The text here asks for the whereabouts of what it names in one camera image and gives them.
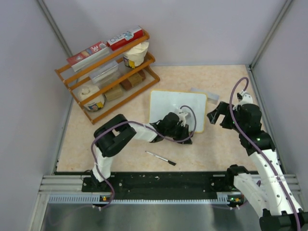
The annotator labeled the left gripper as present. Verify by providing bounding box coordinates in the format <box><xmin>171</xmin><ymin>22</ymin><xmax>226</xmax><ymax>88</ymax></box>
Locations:
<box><xmin>165</xmin><ymin>121</ymin><xmax>192</xmax><ymax>144</ymax></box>

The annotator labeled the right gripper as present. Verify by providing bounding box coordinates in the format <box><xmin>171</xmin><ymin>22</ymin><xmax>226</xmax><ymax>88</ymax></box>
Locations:
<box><xmin>207</xmin><ymin>101</ymin><xmax>246</xmax><ymax>133</ymax></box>

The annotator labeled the white whiteboard yellow frame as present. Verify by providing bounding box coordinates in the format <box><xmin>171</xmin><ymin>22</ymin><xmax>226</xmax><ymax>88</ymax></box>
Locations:
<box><xmin>149</xmin><ymin>90</ymin><xmax>207</xmax><ymax>133</ymax></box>

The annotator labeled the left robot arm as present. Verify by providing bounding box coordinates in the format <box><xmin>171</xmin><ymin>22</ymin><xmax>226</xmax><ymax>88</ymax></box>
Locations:
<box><xmin>90</xmin><ymin>110</ymin><xmax>196</xmax><ymax>191</ymax></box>

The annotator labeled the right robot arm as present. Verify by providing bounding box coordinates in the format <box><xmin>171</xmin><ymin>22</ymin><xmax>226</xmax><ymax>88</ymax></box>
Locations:
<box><xmin>207</xmin><ymin>91</ymin><xmax>308</xmax><ymax>231</ymax></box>

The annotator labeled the grey whiteboard eraser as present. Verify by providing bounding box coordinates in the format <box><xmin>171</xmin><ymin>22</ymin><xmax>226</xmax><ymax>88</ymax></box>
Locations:
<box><xmin>190</xmin><ymin>88</ymin><xmax>219</xmax><ymax>104</ymax></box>

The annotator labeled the brown sponge block right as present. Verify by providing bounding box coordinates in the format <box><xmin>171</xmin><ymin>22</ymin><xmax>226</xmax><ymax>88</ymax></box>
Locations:
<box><xmin>120</xmin><ymin>70</ymin><xmax>146</xmax><ymax>90</ymax></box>

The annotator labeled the tan sponge block left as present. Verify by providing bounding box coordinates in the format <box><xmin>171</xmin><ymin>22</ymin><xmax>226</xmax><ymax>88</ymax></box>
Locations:
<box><xmin>104</xmin><ymin>84</ymin><xmax>124</xmax><ymax>101</ymax></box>

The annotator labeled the orange wooden shelf rack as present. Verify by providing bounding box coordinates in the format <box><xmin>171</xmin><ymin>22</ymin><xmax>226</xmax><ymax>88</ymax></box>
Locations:
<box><xmin>55</xmin><ymin>30</ymin><xmax>160</xmax><ymax>124</ymax></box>

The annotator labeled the white bag upper container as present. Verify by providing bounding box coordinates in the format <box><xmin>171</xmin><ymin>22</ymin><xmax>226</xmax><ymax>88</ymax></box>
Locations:
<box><xmin>123</xmin><ymin>41</ymin><xmax>149</xmax><ymax>69</ymax></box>

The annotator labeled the white bag container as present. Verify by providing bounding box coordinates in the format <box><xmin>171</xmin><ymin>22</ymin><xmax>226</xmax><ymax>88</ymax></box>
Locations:
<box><xmin>77</xmin><ymin>84</ymin><xmax>105</xmax><ymax>112</ymax></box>
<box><xmin>123</xmin><ymin>41</ymin><xmax>149</xmax><ymax>69</ymax></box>

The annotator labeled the clear plastic box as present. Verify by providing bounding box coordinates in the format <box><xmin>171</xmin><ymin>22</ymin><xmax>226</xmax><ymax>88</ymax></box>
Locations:
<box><xmin>90</xmin><ymin>61</ymin><xmax>121</xmax><ymax>86</ymax></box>

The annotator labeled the white bag lower container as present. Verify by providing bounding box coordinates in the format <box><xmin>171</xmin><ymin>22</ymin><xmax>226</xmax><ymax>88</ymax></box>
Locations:
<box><xmin>77</xmin><ymin>84</ymin><xmax>105</xmax><ymax>112</ymax></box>

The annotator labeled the red white long box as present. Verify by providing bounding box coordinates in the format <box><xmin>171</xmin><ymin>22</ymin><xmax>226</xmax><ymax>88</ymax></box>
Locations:
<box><xmin>106</xmin><ymin>26</ymin><xmax>143</xmax><ymax>51</ymax></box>

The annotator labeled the red foil wrap box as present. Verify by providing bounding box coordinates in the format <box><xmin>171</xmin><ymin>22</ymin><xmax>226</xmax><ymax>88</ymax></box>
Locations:
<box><xmin>67</xmin><ymin>41</ymin><xmax>110</xmax><ymax>72</ymax></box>

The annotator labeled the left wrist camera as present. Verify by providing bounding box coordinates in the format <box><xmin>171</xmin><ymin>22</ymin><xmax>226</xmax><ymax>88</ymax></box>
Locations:
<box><xmin>174</xmin><ymin>108</ymin><xmax>191</xmax><ymax>127</ymax></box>

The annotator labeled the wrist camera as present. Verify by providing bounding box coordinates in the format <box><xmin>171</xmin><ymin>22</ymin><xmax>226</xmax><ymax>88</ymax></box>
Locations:
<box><xmin>237</xmin><ymin>90</ymin><xmax>253</xmax><ymax>105</ymax></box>
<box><xmin>174</xmin><ymin>108</ymin><xmax>191</xmax><ymax>127</ymax></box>

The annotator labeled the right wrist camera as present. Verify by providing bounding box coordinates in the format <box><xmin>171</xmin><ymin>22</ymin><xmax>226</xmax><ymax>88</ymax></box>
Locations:
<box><xmin>237</xmin><ymin>90</ymin><xmax>253</xmax><ymax>105</ymax></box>

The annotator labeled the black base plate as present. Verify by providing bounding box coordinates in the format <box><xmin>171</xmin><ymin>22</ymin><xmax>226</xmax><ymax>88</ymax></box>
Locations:
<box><xmin>81</xmin><ymin>171</ymin><xmax>260</xmax><ymax>200</ymax></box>

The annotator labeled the grey slotted cable duct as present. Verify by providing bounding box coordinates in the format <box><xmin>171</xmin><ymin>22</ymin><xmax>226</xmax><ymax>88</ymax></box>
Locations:
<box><xmin>49</xmin><ymin>192</ymin><xmax>244</xmax><ymax>205</ymax></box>

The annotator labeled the aluminium frame rail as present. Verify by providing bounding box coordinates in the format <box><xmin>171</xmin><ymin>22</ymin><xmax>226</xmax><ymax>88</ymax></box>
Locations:
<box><xmin>39</xmin><ymin>175</ymin><xmax>87</xmax><ymax>195</ymax></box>

